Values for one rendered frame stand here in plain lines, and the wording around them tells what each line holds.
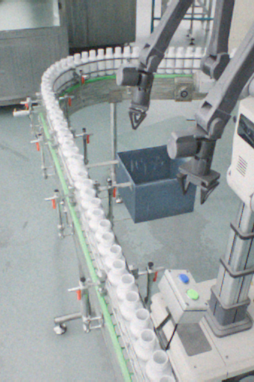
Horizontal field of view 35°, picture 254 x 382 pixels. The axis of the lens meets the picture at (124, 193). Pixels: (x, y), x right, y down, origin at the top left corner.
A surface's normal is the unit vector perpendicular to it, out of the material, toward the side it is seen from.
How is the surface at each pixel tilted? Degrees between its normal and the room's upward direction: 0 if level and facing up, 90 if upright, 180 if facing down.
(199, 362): 0
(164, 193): 90
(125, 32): 90
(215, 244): 0
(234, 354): 0
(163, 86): 90
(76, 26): 90
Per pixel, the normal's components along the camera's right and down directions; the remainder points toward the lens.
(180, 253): 0.00, -0.80
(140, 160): 0.29, 0.57
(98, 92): 0.50, 0.49
